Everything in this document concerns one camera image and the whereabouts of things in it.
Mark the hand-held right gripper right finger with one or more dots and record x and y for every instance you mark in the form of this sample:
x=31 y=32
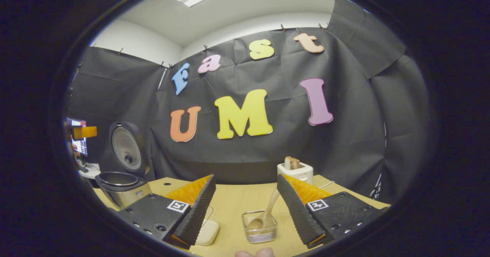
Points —
x=294 y=211

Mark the computer monitor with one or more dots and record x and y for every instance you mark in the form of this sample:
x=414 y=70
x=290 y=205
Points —
x=81 y=146

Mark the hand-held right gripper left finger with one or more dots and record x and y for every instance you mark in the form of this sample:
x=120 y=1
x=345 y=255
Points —
x=195 y=211

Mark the clear chopstick holder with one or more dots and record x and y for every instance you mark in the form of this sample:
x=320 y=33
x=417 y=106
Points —
x=260 y=235

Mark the black backdrop cloth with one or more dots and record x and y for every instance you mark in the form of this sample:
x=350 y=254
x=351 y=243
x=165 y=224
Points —
x=344 y=153

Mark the white toaster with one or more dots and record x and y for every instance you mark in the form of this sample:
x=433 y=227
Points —
x=302 y=172

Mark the white side desk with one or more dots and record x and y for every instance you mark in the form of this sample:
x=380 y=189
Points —
x=92 y=171

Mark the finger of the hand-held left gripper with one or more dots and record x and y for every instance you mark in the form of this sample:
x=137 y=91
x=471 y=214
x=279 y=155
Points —
x=84 y=132

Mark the black and white rice cooker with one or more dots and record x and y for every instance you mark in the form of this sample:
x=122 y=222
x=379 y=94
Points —
x=126 y=148

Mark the clear rice box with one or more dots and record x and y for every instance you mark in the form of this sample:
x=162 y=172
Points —
x=208 y=232

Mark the toasted bread slice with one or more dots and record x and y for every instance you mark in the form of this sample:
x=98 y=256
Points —
x=292 y=162

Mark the wooden spoon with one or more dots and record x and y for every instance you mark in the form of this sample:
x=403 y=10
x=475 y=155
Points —
x=270 y=207

